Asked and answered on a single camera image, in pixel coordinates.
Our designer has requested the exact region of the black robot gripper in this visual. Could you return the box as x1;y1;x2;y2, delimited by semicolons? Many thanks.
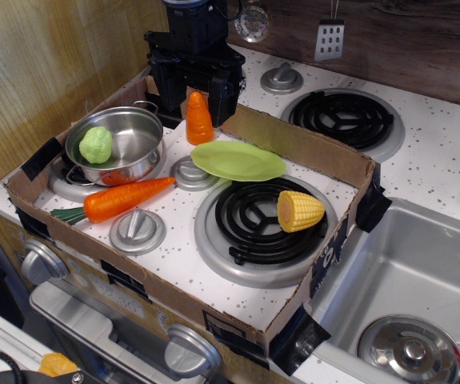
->
144;6;245;126

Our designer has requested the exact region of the light green toy broccoli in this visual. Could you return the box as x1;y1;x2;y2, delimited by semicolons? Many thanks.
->
78;126;113;164

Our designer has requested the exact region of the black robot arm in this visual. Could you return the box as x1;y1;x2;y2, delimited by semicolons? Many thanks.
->
144;0;246;127

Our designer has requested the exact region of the stainless steel pan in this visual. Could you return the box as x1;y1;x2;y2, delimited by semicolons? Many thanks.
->
65;106;164;186

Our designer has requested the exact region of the short orange toy carrot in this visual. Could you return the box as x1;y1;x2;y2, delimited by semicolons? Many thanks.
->
186;91;214;145

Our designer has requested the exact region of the hanging metal strainer ladle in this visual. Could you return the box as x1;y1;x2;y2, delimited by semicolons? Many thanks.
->
234;1;272;43

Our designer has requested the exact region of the back silver stove knob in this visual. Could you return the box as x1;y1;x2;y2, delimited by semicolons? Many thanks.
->
260;62;304;95

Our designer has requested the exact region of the silver stove knob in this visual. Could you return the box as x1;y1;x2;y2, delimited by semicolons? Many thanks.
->
109;209;166;256
170;155;219;191
260;62;304;95

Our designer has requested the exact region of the light green plastic plate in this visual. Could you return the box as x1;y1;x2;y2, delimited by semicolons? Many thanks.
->
190;141;286;182

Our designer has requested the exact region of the middle silver stove knob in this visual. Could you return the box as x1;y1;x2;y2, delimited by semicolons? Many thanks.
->
170;155;219;191

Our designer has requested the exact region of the hanging metal slotted spatula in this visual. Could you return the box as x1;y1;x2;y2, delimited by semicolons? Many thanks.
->
314;1;345;62

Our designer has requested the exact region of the front right black burner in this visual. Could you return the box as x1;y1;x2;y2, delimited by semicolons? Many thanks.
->
194;176;338;289

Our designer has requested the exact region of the black burner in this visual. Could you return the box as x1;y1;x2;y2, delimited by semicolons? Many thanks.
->
194;176;338;289
281;88;406;163

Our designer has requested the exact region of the long orange toy carrot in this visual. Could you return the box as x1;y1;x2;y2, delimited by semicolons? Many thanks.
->
50;177;176;225

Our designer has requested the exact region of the yellow toy corn cob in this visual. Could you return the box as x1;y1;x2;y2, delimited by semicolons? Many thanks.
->
277;190;326;233

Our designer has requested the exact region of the front silver stove knob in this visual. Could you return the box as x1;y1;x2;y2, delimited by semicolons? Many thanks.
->
109;209;166;256

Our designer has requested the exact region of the front left burner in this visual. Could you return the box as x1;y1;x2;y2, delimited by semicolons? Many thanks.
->
49;156;108;202

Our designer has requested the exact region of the back right black burner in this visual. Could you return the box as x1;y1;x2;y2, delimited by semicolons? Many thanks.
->
281;88;406;163

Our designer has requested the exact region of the brown cardboard fence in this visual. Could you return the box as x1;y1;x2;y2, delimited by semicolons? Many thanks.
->
4;74;393;377

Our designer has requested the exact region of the left oven knob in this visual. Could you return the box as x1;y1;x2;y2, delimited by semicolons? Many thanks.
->
22;239;69;286

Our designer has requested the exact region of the oven knob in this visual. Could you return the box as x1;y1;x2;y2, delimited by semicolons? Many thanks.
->
164;323;222;378
22;239;69;286

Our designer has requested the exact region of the right oven knob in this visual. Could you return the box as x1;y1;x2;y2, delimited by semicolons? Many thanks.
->
164;323;222;378

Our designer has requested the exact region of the silver toy sink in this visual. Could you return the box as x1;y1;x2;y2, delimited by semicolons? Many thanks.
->
293;199;460;383

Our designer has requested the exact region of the orange yellow object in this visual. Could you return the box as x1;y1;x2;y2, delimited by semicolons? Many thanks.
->
38;352;78;378

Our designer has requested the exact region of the steel pot lid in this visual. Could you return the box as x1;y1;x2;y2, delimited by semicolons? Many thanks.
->
356;315;460;383

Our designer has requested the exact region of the silver oven door handle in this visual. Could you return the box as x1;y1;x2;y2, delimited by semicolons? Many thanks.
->
30;282;205;383

